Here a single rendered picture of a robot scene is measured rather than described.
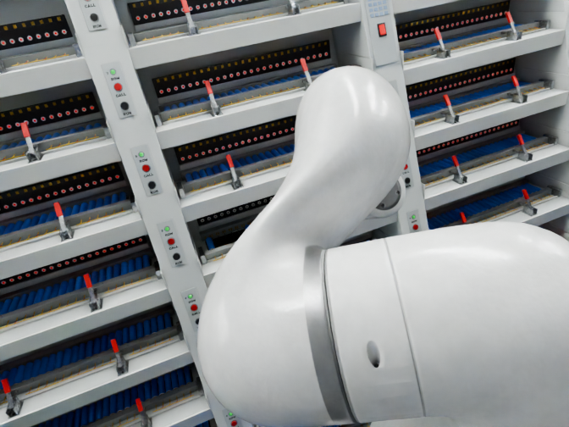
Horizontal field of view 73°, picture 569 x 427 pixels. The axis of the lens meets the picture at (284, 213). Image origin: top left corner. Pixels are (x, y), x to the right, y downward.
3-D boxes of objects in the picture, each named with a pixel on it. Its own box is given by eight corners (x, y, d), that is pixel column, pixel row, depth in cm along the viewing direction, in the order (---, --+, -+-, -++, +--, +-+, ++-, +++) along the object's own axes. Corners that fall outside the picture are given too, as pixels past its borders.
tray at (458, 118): (566, 104, 129) (575, 61, 122) (413, 152, 115) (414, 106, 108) (515, 94, 146) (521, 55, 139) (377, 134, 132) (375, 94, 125)
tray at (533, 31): (562, 44, 124) (571, -4, 117) (402, 85, 111) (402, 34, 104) (510, 41, 141) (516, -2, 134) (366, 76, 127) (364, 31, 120)
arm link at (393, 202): (331, 169, 71) (326, 218, 71) (362, 153, 59) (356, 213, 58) (372, 175, 73) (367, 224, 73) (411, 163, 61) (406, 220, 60)
